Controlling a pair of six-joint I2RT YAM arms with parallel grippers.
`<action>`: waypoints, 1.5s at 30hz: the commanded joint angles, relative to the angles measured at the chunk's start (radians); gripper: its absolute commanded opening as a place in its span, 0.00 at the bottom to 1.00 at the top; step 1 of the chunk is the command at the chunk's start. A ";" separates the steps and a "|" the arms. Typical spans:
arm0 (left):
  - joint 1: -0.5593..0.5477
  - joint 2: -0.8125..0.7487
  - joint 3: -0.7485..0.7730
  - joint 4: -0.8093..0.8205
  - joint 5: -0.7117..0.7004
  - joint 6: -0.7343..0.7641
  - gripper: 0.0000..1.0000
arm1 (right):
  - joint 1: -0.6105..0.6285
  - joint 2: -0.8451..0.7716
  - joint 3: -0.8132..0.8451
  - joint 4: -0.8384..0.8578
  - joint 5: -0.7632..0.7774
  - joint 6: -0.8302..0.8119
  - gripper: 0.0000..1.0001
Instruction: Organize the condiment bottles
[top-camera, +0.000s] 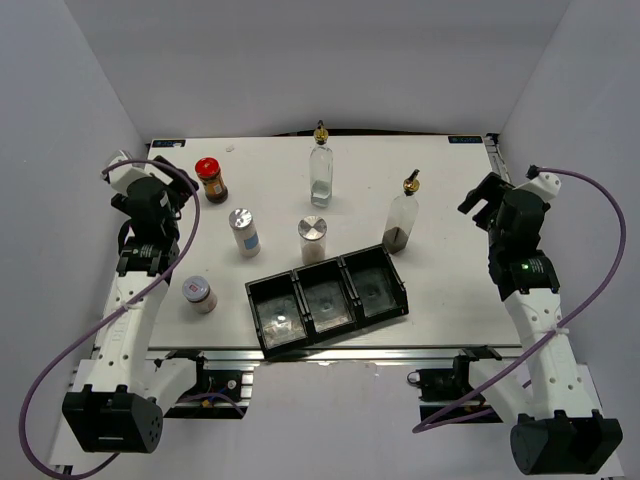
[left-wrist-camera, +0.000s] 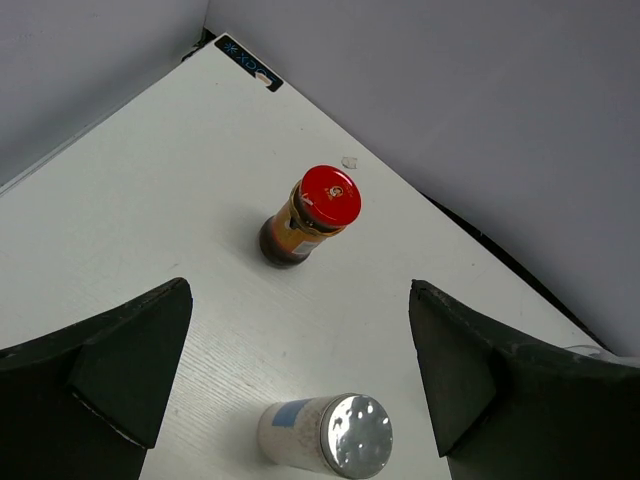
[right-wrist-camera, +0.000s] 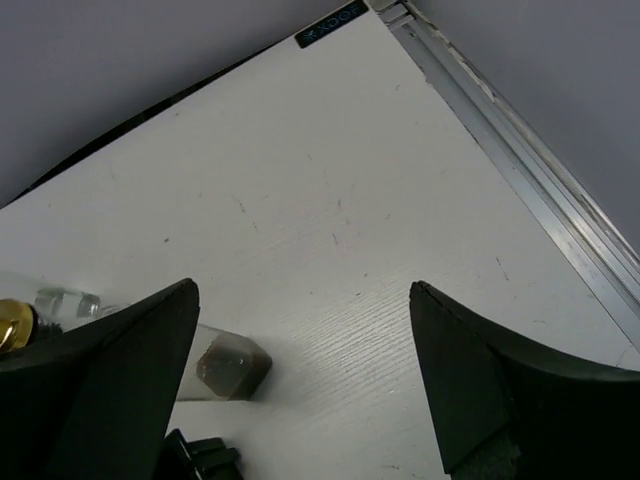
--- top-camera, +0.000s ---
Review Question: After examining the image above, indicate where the red lid sauce jar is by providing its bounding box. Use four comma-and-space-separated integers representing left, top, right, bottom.
195, 157, 228, 204

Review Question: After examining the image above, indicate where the blue label metal-lid shaker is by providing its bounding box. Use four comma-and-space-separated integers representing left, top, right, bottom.
228, 208, 261, 258

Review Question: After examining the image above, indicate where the dark sauce glass bottle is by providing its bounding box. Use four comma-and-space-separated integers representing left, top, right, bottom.
382, 169, 420, 254

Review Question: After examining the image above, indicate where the small white lid jar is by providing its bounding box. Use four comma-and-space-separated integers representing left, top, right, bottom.
182, 276, 218, 314

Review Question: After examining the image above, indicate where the brown spice metal-lid shaker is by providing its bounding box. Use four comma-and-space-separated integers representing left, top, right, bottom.
297, 215, 327, 265

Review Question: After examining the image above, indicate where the clear glass oil bottle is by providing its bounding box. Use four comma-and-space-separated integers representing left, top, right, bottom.
309, 120, 333, 208

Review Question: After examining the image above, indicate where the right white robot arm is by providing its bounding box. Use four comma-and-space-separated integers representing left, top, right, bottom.
451, 172, 623, 475

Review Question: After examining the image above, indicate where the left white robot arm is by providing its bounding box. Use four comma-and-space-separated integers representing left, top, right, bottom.
62, 151, 212, 453

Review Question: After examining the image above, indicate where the left blue corner sticker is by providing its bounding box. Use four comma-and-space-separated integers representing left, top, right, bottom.
151, 139, 186, 148

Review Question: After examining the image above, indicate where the blue corner sticker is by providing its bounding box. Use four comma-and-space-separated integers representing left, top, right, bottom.
151, 139, 186, 148
447, 135, 484, 145

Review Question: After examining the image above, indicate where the right blue corner sticker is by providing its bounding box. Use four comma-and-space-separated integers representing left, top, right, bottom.
447, 135, 484, 145

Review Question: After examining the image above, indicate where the black three-compartment tray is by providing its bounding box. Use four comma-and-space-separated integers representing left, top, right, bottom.
245, 244, 409, 361

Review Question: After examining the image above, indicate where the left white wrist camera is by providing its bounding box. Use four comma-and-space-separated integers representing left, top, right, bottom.
101, 150, 149, 196

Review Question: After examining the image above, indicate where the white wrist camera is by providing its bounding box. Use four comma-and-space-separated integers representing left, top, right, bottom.
517, 165, 562, 203
101, 150, 149, 196

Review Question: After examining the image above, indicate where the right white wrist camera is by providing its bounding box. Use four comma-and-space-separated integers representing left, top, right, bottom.
517, 165, 562, 203

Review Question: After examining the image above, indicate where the aluminium table frame rail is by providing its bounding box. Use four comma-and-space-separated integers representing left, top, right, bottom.
74, 344, 531, 366

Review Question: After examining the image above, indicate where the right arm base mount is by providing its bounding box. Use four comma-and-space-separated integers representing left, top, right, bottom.
406, 346, 502, 423

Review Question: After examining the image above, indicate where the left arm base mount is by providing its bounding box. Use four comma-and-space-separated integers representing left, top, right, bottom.
147, 349, 253, 420

